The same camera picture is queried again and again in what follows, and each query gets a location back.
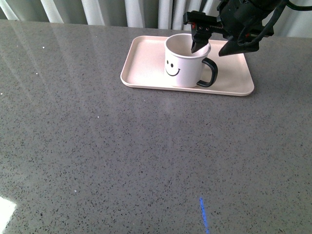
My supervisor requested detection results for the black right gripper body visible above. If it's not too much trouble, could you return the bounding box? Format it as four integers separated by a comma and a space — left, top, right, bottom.
183, 0, 274, 40

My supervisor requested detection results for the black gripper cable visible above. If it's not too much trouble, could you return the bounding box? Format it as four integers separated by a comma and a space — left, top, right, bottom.
237, 0, 312, 47

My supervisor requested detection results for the grey-white curtain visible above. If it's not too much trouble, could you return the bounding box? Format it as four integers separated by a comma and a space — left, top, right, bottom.
0, 0, 220, 30

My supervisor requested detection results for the white smiley mug black handle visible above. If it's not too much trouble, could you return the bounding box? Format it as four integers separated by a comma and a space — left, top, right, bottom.
164, 33, 218, 88

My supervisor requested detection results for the beige rectangular tray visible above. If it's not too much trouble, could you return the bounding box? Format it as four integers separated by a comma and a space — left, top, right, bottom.
120, 36, 254, 96

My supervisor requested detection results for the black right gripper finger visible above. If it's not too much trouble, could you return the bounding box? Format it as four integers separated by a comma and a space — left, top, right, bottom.
191, 29, 212, 53
218, 38, 259, 57

